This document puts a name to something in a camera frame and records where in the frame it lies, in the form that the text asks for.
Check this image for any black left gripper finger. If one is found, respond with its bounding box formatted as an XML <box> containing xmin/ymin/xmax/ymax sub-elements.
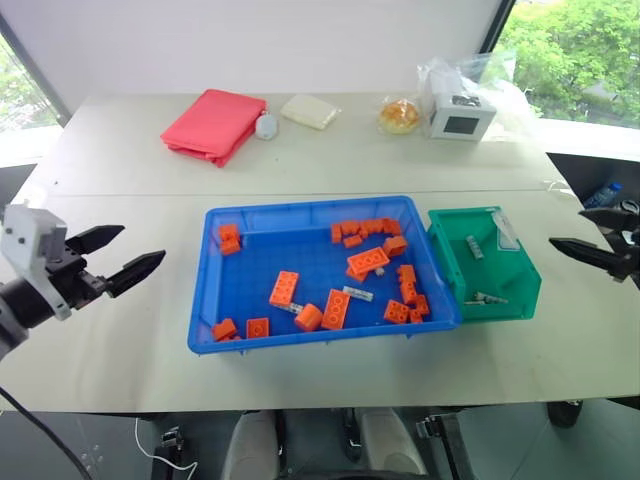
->
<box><xmin>103</xmin><ymin>249</ymin><xmax>167</xmax><ymax>299</ymax></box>
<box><xmin>65</xmin><ymin>224</ymin><xmax>126</xmax><ymax>256</ymax></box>

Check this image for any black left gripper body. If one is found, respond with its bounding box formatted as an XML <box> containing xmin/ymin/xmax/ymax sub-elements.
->
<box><xmin>44</xmin><ymin>240</ymin><xmax>110</xmax><ymax>312</ymax></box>

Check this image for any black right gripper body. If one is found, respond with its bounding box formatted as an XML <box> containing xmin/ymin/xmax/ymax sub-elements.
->
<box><xmin>618</xmin><ymin>226</ymin><xmax>640</xmax><ymax>290</ymax></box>

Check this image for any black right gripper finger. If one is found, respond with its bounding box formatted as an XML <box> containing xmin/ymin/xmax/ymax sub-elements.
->
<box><xmin>577</xmin><ymin>206</ymin><xmax>640</xmax><ymax>235</ymax></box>
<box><xmin>548</xmin><ymin>237</ymin><xmax>637</xmax><ymax>285</ymax></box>

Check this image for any green plastic bin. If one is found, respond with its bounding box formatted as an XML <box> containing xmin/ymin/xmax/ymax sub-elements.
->
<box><xmin>426</xmin><ymin>205</ymin><xmax>544</xmax><ymax>323</ymax></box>

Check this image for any plastic water bottle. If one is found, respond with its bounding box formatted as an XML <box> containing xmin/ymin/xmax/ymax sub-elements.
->
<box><xmin>583</xmin><ymin>181</ymin><xmax>625</xmax><ymax>210</ymax></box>

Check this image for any white label card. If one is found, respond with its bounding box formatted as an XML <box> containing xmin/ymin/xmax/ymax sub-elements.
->
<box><xmin>491</xmin><ymin>211</ymin><xmax>522</xmax><ymax>251</ymax></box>

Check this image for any folded pink cloth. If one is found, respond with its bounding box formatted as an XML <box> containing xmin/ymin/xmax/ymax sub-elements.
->
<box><xmin>159</xmin><ymin>88</ymin><xmax>269</xmax><ymax>169</ymax></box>

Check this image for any black caster wheel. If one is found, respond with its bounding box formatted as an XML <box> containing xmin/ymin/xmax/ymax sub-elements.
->
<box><xmin>546</xmin><ymin>398</ymin><xmax>585</xmax><ymax>429</ymax></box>

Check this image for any blue plastic tray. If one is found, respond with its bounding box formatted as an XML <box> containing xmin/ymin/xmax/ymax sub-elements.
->
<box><xmin>186</xmin><ymin>194</ymin><xmax>462</xmax><ymax>357</ymax></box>

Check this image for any white cube device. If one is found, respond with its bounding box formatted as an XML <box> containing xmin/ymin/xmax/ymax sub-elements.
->
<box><xmin>426</xmin><ymin>91</ymin><xmax>497</xmax><ymax>142</ymax></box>

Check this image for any white computer mouse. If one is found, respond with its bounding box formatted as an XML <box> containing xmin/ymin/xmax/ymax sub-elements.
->
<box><xmin>254</xmin><ymin>111</ymin><xmax>279</xmax><ymax>142</ymax></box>

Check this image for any clear plastic bag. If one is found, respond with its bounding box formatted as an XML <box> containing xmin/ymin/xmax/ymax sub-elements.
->
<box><xmin>416</xmin><ymin>51</ymin><xmax>517</xmax><ymax>109</ymax></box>

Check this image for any grey rounded robot leg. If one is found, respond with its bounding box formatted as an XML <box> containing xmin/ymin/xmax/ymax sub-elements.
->
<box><xmin>358</xmin><ymin>411</ymin><xmax>427</xmax><ymax>480</ymax></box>
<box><xmin>221</xmin><ymin>411</ymin><xmax>282</xmax><ymax>480</ymax></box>

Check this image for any white wrapped pack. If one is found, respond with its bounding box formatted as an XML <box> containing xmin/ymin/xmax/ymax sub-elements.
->
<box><xmin>279</xmin><ymin>94</ymin><xmax>340</xmax><ymax>132</ymax></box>

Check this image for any bread in plastic wrap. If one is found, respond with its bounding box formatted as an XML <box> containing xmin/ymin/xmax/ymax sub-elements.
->
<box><xmin>376</xmin><ymin>96</ymin><xmax>422</xmax><ymax>136</ymax></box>

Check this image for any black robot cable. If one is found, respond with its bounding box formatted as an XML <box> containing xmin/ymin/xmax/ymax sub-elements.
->
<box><xmin>0</xmin><ymin>384</ymin><xmax>97</xmax><ymax>480</ymax></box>

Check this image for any black window frame post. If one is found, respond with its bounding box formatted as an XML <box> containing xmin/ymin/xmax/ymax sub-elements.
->
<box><xmin>478</xmin><ymin>0</ymin><xmax>517</xmax><ymax>55</ymax></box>
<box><xmin>0</xmin><ymin>9</ymin><xmax>72</xmax><ymax>130</ymax></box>

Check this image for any white cable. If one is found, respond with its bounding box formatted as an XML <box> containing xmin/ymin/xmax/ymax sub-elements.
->
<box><xmin>133</xmin><ymin>416</ymin><xmax>200</xmax><ymax>472</ymax></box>

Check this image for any black table frame bracket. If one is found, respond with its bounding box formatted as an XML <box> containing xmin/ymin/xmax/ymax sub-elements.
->
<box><xmin>415</xmin><ymin>413</ymin><xmax>477</xmax><ymax>480</ymax></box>

